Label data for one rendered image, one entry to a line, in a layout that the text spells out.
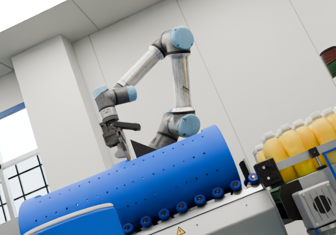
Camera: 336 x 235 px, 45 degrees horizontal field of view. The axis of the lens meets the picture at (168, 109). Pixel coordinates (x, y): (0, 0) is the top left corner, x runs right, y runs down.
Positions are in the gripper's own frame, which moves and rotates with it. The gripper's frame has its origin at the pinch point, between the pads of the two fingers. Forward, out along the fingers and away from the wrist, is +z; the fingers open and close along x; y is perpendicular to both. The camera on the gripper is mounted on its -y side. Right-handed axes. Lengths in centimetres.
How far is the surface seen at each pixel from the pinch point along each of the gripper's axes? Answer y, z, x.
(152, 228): -0.4, 30.5, 11.1
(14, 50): 115, -217, -241
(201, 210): -20.5, 31.2, 11.6
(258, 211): -40, 39, 14
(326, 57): -80, 1, 38
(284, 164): -55, 27, 21
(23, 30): 89, -217, -212
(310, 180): -60, 36, 23
